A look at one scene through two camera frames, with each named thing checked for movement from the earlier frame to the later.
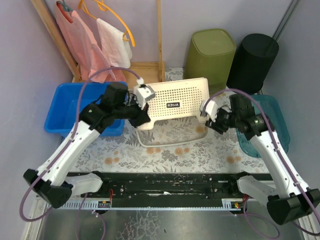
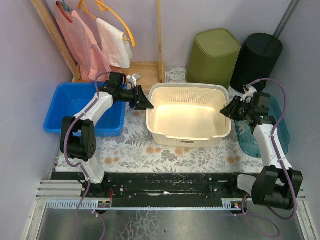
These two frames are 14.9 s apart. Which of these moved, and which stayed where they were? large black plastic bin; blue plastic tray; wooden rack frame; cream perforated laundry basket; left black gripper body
Moved: cream perforated laundry basket; left black gripper body
Stayed: blue plastic tray; wooden rack frame; large black plastic bin
